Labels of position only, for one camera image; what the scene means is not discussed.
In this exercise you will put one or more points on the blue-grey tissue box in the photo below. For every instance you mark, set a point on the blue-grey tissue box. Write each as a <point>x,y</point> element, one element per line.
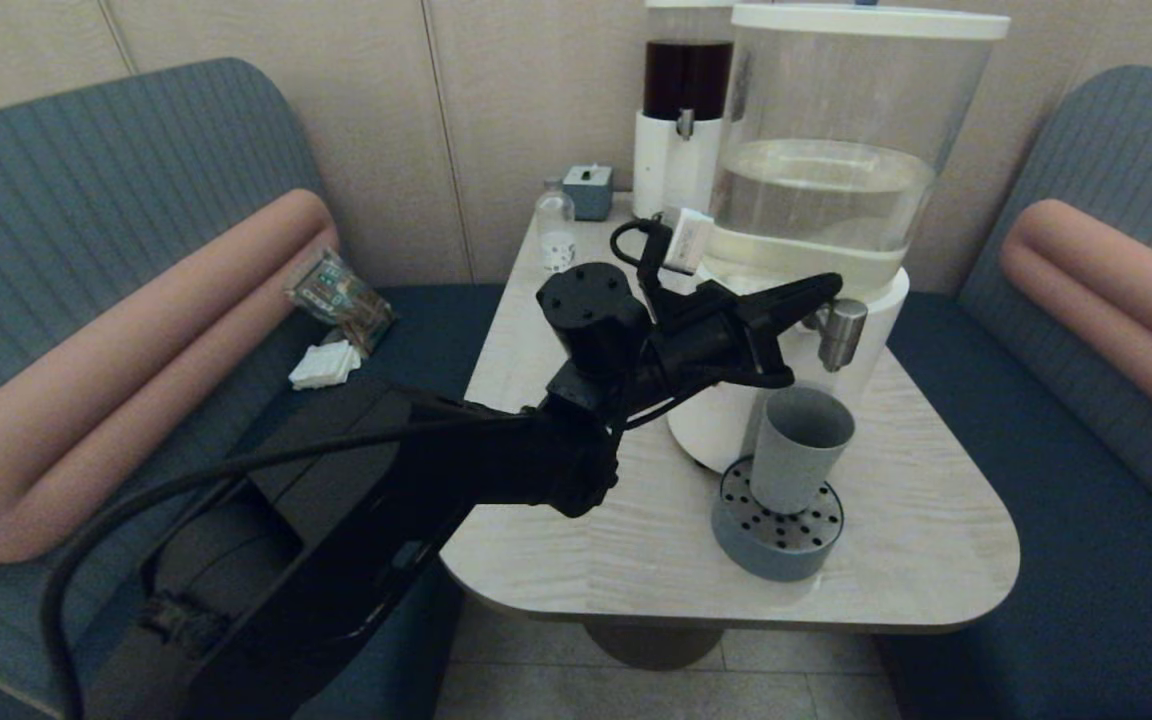
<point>589,195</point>

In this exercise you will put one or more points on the small clear plastic bottle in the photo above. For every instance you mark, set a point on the small clear plastic bottle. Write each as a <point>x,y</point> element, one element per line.
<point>555,225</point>

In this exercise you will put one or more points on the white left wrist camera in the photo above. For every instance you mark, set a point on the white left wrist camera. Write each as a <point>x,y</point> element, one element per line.
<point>688,240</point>

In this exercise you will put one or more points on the large silver dispenser tap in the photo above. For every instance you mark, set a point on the large silver dispenser tap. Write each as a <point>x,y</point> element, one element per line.
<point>844,335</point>

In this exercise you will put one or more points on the small silver dispenser tap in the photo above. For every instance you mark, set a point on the small silver dispenser tap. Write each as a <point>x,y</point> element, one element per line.
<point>684,124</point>

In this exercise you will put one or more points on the white paper napkins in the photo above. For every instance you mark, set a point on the white paper napkins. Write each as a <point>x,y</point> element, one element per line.
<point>324,366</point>

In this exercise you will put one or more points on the grey-blue plastic cup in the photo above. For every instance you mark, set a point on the grey-blue plastic cup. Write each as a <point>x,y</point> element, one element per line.
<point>798,460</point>

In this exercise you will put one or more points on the dark drink dispenser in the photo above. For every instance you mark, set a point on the dark drink dispenser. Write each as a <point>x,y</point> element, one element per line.
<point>676,165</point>

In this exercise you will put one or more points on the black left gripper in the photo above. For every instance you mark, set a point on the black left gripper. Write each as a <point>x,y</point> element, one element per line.
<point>711,340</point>

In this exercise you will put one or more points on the large clear water dispenser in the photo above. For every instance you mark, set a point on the large clear water dispenser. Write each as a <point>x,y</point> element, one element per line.
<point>836,200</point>

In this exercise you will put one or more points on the blue upholstered sofa bench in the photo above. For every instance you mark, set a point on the blue upholstered sofa bench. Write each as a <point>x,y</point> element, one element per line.
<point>136,150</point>
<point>1036,550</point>

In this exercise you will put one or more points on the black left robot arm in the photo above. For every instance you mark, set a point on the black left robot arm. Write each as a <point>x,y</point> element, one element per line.
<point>386,500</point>

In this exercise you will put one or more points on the clear plastic snack bag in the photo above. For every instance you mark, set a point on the clear plastic snack bag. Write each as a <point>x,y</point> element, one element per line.
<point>341,298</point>

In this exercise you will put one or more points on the pink bolster cushion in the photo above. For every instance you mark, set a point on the pink bolster cushion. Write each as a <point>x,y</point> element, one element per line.
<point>1106,290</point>
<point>86,400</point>

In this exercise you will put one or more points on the grey perforated drip tray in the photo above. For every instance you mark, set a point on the grey perforated drip tray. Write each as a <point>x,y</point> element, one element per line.
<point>771,560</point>

